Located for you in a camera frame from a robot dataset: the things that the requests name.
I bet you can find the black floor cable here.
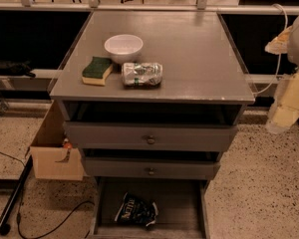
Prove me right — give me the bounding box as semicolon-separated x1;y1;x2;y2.
0;144;96;239

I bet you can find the grey bottom drawer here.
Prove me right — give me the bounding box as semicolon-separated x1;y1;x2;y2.
87;177;211;239

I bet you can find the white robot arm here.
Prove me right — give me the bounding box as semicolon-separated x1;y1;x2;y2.
265;16;299;134

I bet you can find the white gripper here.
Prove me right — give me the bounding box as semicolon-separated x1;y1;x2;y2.
265;27;299;134

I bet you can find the grey drawer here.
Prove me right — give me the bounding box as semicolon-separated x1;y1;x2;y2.
82;149;220;180
87;177;211;239
64;102;237;152

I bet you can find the green yellow sponge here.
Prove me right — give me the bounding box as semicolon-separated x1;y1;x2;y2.
82;57;113;86

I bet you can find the crushed silver green can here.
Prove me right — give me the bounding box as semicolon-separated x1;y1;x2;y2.
121;63;163;87

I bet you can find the white bowl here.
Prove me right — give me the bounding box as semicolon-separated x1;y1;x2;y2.
104;34;144;65

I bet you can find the grey middle drawer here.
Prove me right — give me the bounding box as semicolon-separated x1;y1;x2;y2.
82;149;220;180

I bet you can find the cardboard box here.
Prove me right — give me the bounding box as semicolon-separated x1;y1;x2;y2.
30;102;85;181

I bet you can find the black bag on rail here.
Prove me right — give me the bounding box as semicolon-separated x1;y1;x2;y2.
0;60;36;78

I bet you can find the blue chip bag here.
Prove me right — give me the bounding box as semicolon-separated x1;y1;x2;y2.
115;192;158;227

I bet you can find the black bar on floor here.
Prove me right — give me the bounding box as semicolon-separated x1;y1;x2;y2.
0;157;33;236

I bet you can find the grey drawer cabinet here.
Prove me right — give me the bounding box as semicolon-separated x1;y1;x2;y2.
49;10;256;239

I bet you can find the orange object in box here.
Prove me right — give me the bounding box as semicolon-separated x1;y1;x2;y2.
63;139;73;149

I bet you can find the grey top drawer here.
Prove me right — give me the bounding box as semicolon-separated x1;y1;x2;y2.
64;102;237;152

